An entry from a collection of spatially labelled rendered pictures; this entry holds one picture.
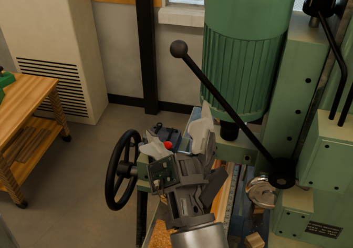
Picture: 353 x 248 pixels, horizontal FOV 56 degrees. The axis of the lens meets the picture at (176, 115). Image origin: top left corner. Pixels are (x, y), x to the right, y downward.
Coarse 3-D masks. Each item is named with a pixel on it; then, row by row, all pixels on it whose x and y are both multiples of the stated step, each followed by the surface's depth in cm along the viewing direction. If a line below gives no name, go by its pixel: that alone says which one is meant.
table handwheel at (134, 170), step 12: (132, 132) 113; (120, 144) 106; (108, 168) 103; (120, 168) 114; (132, 168) 115; (108, 180) 102; (120, 180) 112; (132, 180) 127; (108, 192) 104; (108, 204) 107; (120, 204) 115
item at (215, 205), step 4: (224, 168) 104; (220, 192) 94; (216, 196) 93; (220, 196) 93; (216, 200) 92; (212, 204) 91; (216, 204) 91; (212, 208) 90; (216, 208) 90; (212, 212) 89; (216, 212) 89; (216, 216) 88
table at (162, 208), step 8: (192, 112) 126; (200, 112) 126; (192, 120) 122; (216, 120) 122; (184, 136) 116; (144, 184) 104; (152, 184) 104; (160, 200) 96; (160, 208) 94; (208, 208) 94; (160, 216) 92; (168, 216) 92; (152, 224) 91; (152, 232) 89; (144, 240) 87
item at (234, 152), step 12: (216, 132) 93; (240, 132) 93; (216, 144) 91; (228, 144) 90; (240, 144) 90; (252, 144) 90; (216, 156) 94; (228, 156) 93; (240, 156) 92; (252, 156) 90
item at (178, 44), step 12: (180, 48) 61; (192, 60) 63; (204, 84) 65; (216, 96) 66; (228, 108) 68; (240, 120) 69; (252, 132) 71; (264, 156) 73; (276, 168) 74; (288, 168) 74; (276, 180) 75; (288, 180) 74
